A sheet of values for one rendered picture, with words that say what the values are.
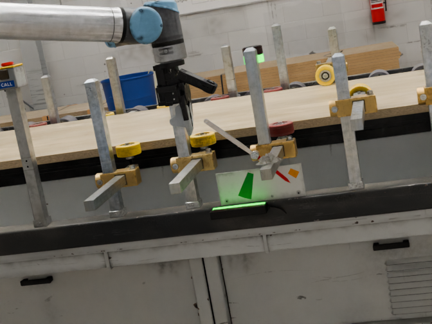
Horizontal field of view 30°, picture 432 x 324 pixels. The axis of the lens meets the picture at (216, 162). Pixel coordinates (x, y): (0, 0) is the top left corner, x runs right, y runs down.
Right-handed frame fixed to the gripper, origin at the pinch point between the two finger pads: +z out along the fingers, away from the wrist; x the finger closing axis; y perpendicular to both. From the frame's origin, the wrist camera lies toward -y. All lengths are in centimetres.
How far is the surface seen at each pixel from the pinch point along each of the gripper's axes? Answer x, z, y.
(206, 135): -23.9, 6.0, 1.0
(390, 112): -30, 8, -55
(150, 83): -564, 38, 162
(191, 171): 0.2, 11.7, 2.3
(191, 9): -722, -25, 139
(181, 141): -15.4, 5.2, 7.2
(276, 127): -22.5, 6.5, -21.1
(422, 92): -13, 1, -65
